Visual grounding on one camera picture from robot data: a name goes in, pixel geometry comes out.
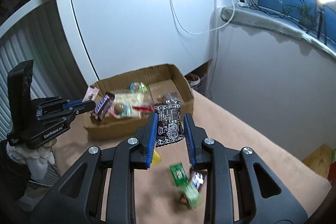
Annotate pink wafer packet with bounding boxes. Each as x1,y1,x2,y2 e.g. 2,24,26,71
82,85,100,102

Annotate snickers bar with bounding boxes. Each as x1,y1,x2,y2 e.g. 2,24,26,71
91,92,115,121

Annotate black patterned snack packet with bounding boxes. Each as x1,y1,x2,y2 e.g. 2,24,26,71
154,101,185,147

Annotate packaged bread slices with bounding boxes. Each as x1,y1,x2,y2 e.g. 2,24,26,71
111,92,151,119

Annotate white glove left hand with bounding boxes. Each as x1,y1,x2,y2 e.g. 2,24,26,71
6,139,57,180

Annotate round chocolate ball toy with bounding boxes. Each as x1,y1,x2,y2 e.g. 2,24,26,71
109,103,131,119

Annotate green candy pack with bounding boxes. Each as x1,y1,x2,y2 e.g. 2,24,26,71
180,182,203,208

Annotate cardboard box on floor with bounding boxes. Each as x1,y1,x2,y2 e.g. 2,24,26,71
302,144,334,178

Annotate colourful round candy tub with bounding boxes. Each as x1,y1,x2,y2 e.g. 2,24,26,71
130,82,148,93

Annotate red dark snack packet near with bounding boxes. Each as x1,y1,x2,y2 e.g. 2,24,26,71
132,92,180,113

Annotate green flat candy packet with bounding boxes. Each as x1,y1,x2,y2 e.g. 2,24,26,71
169,162,189,186

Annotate yellow packet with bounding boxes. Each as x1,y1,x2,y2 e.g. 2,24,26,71
150,149,162,166

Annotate white cabinet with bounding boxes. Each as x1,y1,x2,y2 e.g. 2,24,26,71
56,0,215,84

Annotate basket under cabinet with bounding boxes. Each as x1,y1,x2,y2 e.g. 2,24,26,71
185,73,209,97

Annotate grey window sill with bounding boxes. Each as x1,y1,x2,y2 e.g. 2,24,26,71
230,7,335,60

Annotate potted plant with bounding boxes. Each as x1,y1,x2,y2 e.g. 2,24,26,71
282,0,317,28

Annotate black tripod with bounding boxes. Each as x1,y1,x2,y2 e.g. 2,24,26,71
317,5,327,45

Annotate power strip with plugs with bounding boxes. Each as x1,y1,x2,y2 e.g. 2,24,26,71
236,0,249,7

